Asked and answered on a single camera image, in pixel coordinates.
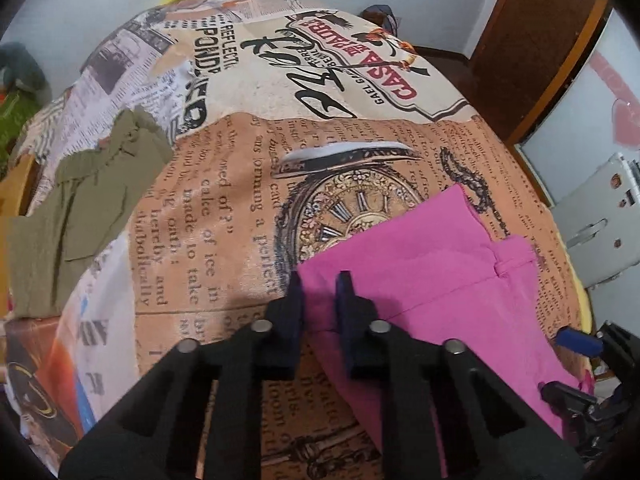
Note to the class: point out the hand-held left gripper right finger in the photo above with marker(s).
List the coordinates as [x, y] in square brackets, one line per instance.
[345, 305]

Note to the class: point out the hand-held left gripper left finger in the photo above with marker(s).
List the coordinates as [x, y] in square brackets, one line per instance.
[295, 305]

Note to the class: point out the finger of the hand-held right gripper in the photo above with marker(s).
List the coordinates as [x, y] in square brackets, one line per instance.
[562, 394]
[577, 342]

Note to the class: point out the pink pants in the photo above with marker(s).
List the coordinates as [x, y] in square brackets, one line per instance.
[425, 270]

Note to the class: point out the white grey appliance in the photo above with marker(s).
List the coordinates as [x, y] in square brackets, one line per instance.
[600, 220]

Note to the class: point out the newspaper print bed sheet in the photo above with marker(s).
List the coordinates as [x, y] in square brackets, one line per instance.
[225, 200]

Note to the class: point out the olive green garment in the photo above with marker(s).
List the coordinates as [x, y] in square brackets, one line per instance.
[90, 200]

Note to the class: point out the blue grey backpack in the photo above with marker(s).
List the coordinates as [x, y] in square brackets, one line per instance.
[382, 17]

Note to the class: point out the brown wooden door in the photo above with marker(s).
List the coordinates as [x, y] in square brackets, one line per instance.
[535, 45]

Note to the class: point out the wooden lap table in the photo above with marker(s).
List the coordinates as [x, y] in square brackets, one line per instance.
[17, 185]

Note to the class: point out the green patterned bag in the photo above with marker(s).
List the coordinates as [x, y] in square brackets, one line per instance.
[17, 125]

